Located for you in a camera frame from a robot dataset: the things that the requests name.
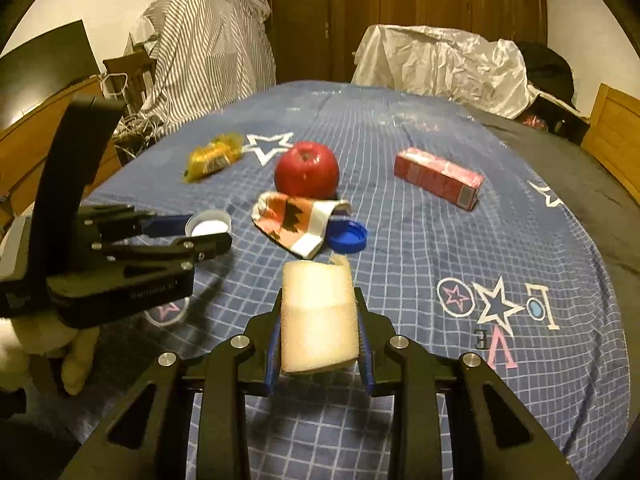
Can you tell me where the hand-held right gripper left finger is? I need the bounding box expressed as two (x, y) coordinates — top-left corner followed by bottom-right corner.
(60, 287), (286, 480)

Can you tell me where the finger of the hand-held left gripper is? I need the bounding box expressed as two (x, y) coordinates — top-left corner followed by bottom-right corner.
(82, 204), (193, 241)
(90, 232), (233, 273)

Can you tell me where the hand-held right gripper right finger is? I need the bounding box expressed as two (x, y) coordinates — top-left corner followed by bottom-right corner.
(352, 287), (581, 480)

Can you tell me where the white bottle cap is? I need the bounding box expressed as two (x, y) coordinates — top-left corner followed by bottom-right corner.
(185, 210), (232, 238)

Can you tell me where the white foam block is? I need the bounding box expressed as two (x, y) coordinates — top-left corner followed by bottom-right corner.
(280, 254), (362, 375)

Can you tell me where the wooden desk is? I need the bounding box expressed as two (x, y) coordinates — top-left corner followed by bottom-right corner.
(0, 77), (123, 231)

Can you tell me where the yellow snack packet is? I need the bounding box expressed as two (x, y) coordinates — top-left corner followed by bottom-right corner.
(182, 132), (244, 183)

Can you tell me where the black monitor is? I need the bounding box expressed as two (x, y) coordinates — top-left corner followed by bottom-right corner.
(0, 20), (101, 133)

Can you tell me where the orange white paper wrapper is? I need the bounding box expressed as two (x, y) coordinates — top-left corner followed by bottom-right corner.
(251, 191), (352, 260)

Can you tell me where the wooden chair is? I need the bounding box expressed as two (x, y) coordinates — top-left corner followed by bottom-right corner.
(102, 50), (158, 111)

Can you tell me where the red apple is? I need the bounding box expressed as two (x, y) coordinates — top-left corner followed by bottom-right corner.
(274, 141), (340, 200)

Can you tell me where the blue bottle cap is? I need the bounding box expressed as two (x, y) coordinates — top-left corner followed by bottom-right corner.
(327, 219), (368, 253)

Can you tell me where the blue checked bedsheet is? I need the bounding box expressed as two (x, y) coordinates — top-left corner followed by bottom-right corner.
(65, 80), (631, 480)

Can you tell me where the beige plush toy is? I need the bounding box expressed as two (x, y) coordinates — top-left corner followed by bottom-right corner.
(0, 217), (101, 396)

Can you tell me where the striped cloth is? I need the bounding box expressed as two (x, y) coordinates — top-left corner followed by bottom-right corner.
(127, 0), (277, 136)

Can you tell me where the long red box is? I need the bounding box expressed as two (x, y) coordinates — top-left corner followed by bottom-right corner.
(394, 147), (486, 210)

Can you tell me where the dark grey blanket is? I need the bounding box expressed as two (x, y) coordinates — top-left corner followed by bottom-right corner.
(470, 110), (640, 411)

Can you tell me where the red patterned bag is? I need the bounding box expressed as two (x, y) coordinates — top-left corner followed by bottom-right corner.
(517, 112), (551, 133)

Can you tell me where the white crinkled cloth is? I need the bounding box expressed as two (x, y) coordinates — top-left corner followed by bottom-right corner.
(351, 24), (538, 120)

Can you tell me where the wooden headboard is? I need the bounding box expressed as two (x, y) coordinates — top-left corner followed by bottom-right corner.
(580, 82), (640, 188)

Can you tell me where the black cloth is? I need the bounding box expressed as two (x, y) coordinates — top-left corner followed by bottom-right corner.
(515, 42), (581, 111)

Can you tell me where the white cable tangle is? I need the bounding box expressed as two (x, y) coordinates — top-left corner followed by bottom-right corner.
(100, 72), (168, 156)

